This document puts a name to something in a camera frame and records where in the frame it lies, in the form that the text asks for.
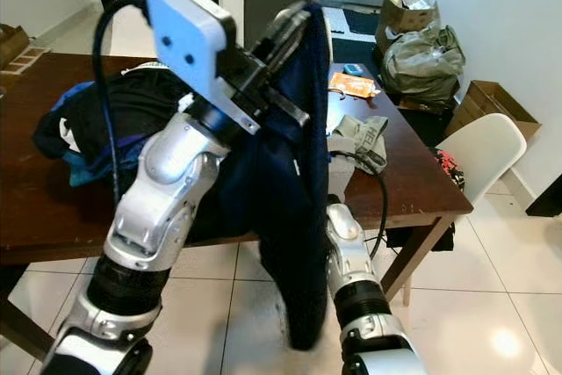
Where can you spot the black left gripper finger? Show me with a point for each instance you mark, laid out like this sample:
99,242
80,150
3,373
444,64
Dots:
277,114
290,25

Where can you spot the grey green patterned garment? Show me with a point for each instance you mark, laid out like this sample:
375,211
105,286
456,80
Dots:
360,138

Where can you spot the navy blue garment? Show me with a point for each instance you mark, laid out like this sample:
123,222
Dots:
272,217

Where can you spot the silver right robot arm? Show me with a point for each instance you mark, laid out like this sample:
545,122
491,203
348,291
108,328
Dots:
364,305

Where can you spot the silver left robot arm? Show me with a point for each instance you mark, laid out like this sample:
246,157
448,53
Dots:
158,208

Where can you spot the orange packet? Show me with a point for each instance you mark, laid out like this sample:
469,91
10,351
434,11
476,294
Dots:
354,85

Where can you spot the black crumpled garment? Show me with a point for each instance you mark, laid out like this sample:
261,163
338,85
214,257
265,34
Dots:
140,116

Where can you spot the small open cardboard box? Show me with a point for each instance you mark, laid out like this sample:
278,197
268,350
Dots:
408,10

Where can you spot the white plastic chair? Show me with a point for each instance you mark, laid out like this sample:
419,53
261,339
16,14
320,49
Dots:
487,151
136,15

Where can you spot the olive green bag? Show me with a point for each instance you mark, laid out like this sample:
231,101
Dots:
421,63

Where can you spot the red patterned cloth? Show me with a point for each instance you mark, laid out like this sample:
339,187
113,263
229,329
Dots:
450,169

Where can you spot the teal cloth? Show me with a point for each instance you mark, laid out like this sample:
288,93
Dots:
86,173

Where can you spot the blue black jacket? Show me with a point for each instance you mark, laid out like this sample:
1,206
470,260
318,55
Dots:
57,125

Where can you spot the large brown cardboard box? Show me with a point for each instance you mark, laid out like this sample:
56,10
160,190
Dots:
492,103

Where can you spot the cardboard box with dividers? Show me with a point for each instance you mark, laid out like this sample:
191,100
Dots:
22,50

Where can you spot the brown wooden table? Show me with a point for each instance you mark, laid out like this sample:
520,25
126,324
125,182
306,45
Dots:
44,199

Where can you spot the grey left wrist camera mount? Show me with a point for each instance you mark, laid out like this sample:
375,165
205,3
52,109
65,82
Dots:
184,41

